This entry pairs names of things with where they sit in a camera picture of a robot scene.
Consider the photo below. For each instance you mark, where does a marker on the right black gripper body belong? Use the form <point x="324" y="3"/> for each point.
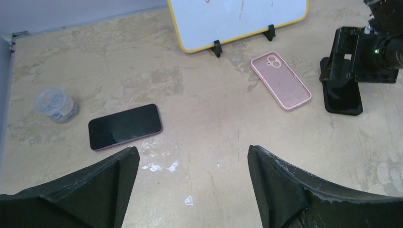
<point x="374" y="57"/>

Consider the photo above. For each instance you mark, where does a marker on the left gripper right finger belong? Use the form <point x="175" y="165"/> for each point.
<point x="290" y="197"/>

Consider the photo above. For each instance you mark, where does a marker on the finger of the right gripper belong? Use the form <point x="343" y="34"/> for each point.
<point x="338" y="73"/>

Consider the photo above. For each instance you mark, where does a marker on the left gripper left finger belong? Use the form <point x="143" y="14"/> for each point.
<point x="96" y="196"/>

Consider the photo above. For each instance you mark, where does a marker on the bare phone with purple edge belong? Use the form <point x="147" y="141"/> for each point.
<point x="125" y="126"/>

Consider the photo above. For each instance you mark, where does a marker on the black phone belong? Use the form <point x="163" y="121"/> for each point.
<point x="342" y="97"/>

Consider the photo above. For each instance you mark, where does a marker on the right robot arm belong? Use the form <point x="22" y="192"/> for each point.
<point x="386" y="19"/>

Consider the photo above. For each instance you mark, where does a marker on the black whiteboard stand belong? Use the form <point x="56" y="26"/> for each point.
<point x="269" y="34"/>

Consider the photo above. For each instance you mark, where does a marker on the white board with yellow frame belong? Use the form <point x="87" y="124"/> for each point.
<point x="198" y="23"/>

